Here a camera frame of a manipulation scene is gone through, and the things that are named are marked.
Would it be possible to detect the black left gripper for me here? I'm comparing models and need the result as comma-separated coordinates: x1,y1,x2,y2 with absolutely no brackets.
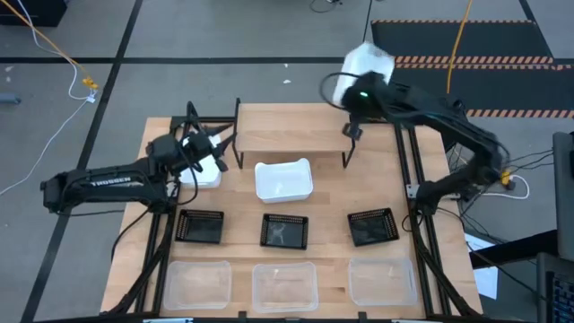
178,130,236,174

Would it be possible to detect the white plastic basket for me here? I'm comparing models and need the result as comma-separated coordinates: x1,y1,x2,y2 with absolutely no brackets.
254,157,315,205
332,40,396,109
178,133,223,190

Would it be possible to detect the black perforated plastic basket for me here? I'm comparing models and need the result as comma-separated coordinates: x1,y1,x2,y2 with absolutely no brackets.
346,206,401,248
174,208,225,245
259,213,310,251

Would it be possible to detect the clear plastic basket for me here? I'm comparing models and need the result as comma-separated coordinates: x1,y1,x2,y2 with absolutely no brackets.
162,259,233,311
251,261,320,314
347,256,419,308

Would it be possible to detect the wooden shelf with black legs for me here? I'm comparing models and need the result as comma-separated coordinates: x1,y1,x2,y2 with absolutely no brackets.
231,97,358,170

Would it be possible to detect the black mat with hazard stripes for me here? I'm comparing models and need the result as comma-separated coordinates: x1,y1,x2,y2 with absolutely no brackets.
370,18,574,119

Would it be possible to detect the white paper sheet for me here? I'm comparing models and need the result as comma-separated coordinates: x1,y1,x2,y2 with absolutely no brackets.
464,232,500,301

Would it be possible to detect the black slanted bar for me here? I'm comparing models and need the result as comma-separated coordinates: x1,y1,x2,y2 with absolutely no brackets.
468,229,560,270

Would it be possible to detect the grey monitor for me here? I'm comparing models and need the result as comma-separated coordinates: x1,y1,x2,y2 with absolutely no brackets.
552,131,574,264

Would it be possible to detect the black box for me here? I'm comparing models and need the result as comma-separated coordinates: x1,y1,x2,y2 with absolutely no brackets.
0,0,68,27

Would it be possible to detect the dark device with blue keys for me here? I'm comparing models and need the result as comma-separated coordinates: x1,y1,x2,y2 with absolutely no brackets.
535,250,574,323

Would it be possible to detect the black metal table frame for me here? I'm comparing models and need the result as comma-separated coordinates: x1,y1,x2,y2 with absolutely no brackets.
100,100,484,322

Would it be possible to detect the long black floor cable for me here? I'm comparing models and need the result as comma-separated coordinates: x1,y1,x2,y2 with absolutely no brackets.
361,0,374,46

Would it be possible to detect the looped black floor cable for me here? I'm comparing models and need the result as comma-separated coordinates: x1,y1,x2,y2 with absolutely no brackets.
309,0,343,13

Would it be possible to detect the yellow hanging cable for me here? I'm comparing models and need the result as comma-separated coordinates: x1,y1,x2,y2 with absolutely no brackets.
446,0,474,95

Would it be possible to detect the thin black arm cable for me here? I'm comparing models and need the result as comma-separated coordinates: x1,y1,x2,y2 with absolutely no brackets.
110,206,152,264

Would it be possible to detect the thin white floor cable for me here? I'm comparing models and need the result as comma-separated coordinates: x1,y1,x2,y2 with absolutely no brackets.
17,0,98,103
0,100,93,196

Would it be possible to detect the white power cable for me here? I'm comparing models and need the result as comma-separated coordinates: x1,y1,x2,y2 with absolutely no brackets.
482,173,531,201

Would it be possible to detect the long yellow floor cable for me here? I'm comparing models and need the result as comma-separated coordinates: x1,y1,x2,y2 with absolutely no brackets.
0,0,100,91

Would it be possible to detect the thin black floor cable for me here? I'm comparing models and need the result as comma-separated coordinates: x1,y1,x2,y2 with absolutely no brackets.
465,249,546,301

